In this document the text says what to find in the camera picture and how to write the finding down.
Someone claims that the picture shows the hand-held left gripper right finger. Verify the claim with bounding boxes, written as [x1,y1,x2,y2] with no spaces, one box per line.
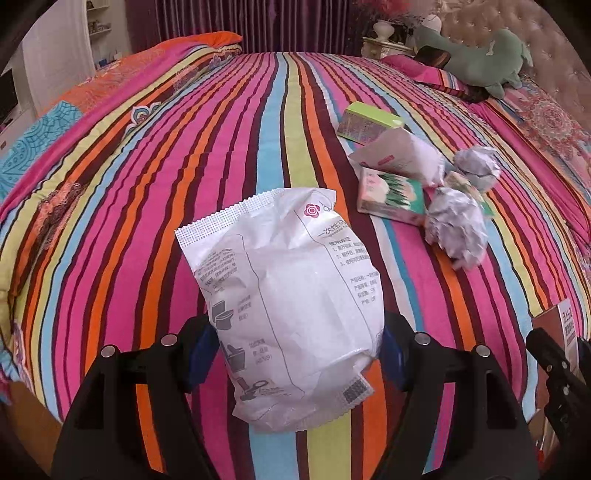
[374,311,546,480]

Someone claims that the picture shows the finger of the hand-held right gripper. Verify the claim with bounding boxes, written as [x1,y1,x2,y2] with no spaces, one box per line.
[525,327,591,462]

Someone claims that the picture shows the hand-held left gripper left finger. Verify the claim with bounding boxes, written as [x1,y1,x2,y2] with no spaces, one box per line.
[51,316,221,480]

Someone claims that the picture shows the white printed plastic packet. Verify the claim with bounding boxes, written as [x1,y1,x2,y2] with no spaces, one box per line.
[175,187,386,432]

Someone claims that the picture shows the white paper ball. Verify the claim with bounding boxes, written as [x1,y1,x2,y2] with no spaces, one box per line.
[455,147,502,192]
[425,187,489,271]

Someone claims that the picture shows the lime green paper box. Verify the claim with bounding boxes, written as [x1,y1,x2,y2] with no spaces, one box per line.
[337,102,404,144]

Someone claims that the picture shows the brown cardboard box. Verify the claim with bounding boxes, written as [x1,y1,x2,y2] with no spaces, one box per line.
[530,299,585,370]

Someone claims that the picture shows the green flowered tissue pack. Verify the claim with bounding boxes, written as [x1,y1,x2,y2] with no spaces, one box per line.
[357,167,428,227]

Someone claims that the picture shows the striped colourful bedspread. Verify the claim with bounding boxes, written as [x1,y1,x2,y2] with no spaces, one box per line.
[0,39,591,480]

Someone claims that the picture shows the small yellow green packet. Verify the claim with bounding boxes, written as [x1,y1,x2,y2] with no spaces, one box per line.
[443,172,495,217]

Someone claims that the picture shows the white pink plastic packet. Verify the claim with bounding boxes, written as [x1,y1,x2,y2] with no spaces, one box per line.
[348,127,446,188]

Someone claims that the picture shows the orange blue patterned quilt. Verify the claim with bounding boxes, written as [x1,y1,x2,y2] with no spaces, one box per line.
[0,31,245,195]

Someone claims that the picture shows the pink patterned pillow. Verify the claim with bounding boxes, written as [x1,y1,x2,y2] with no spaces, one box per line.
[471,76,591,185]

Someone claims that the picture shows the pink striped pillow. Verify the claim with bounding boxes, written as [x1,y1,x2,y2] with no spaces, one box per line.
[383,54,467,93]

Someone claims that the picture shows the green plush dinosaur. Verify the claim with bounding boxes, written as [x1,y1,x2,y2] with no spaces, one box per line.
[413,21,534,97]

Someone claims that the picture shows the cream ornate nightstand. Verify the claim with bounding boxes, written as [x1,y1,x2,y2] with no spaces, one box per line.
[361,37,416,59]

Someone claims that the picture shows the purple curtain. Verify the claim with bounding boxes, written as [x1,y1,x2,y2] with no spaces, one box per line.
[152,0,357,54]

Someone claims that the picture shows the white shelf cabinet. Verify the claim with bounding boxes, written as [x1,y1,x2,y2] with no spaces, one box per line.
[0,0,137,153]

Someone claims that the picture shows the red feather flowers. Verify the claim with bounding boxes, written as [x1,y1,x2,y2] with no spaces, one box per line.
[358,0,428,20]

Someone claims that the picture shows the beige tufted headboard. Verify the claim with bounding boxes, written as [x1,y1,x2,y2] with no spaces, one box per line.
[438,0,591,153]

